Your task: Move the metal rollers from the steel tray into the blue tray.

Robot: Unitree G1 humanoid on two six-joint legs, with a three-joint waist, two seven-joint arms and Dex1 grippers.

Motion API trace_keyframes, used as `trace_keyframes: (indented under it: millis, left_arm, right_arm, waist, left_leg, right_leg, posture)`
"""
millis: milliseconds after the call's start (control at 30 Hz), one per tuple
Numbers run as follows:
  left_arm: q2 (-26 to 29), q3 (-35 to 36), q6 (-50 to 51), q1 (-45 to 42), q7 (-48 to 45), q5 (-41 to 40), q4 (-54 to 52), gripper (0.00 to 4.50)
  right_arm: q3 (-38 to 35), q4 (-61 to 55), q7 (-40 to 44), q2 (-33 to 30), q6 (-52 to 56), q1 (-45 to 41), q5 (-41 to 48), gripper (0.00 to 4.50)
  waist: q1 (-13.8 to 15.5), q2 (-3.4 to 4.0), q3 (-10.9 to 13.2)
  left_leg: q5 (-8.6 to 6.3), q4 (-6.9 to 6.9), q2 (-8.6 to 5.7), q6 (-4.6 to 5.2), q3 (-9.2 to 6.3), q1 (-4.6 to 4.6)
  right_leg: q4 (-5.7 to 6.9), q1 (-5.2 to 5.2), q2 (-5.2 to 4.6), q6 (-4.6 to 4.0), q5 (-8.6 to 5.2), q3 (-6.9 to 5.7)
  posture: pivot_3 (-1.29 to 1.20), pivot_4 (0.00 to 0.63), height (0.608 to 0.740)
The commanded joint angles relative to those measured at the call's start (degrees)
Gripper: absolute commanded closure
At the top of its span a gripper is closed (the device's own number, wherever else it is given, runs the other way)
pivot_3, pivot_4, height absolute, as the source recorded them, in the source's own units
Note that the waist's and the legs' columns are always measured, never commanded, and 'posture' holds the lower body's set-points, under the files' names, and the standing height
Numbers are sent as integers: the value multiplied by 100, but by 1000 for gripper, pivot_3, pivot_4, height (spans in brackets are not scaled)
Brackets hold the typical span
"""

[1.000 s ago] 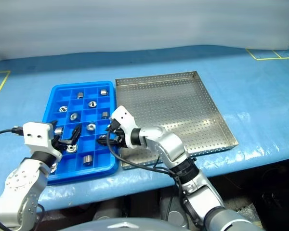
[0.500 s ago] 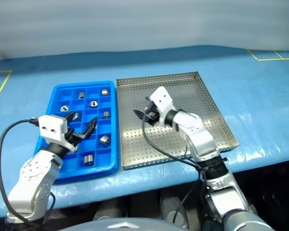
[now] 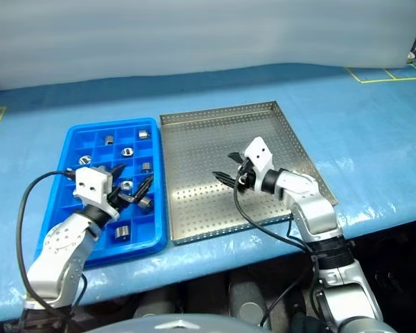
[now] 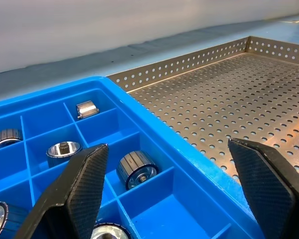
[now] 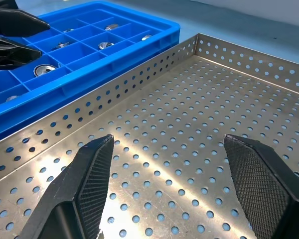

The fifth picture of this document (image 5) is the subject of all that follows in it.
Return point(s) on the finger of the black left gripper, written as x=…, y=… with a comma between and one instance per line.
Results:
x=15, y=23
x=12, y=53

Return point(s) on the small metal roller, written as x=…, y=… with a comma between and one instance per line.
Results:
x=61, y=45
x=43, y=69
x=105, y=45
x=111, y=26
x=68, y=30
x=146, y=37
x=12, y=98

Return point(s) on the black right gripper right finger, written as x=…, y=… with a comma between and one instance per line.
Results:
x=269, y=189

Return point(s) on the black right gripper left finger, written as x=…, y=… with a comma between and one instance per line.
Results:
x=64, y=199

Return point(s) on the perforated steel tray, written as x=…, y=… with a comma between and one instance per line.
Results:
x=179, y=99

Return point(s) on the blue compartment plastic tray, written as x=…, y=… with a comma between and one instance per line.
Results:
x=89, y=62

